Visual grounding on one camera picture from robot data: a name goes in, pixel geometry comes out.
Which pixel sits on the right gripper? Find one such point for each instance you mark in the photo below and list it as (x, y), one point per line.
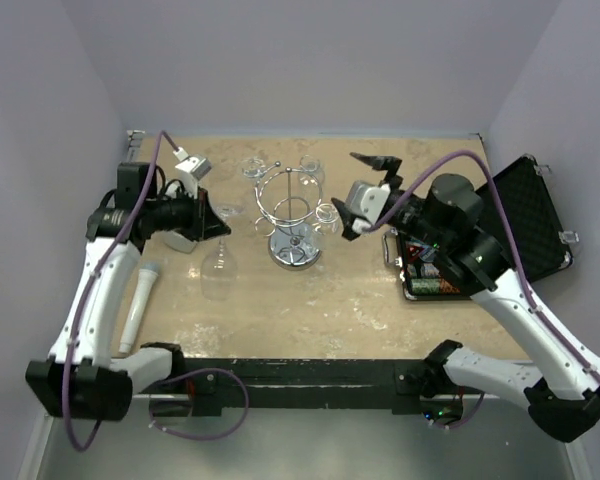
(385, 163)

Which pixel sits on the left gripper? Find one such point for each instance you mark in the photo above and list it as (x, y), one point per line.
(205, 223)

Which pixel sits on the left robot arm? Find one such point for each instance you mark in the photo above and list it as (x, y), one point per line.
(79, 377)

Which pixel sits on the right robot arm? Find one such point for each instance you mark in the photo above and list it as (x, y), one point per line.
(560, 388)

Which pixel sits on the front right wine glass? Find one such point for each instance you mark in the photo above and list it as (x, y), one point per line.
(326, 222)

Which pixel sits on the back right wine glass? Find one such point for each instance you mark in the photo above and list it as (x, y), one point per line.
(311, 178)

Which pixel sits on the chrome wine glass rack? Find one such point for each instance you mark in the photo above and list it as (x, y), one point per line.
(289, 215)

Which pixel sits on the white charging stand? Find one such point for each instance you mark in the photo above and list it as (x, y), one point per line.
(177, 241)

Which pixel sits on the white handheld device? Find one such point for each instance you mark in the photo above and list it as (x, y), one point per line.
(147, 276)

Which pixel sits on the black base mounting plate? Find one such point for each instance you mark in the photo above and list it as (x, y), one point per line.
(350, 384)

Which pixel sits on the black poker chip case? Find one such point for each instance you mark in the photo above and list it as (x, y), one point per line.
(541, 240)

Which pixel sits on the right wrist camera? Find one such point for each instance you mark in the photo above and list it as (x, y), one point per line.
(366, 202)

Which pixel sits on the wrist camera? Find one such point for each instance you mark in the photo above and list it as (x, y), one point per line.
(191, 170)
(366, 202)

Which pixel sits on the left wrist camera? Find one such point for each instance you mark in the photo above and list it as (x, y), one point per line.
(191, 170)

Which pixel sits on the aluminium rail frame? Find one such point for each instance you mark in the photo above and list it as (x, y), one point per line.
(135, 139)

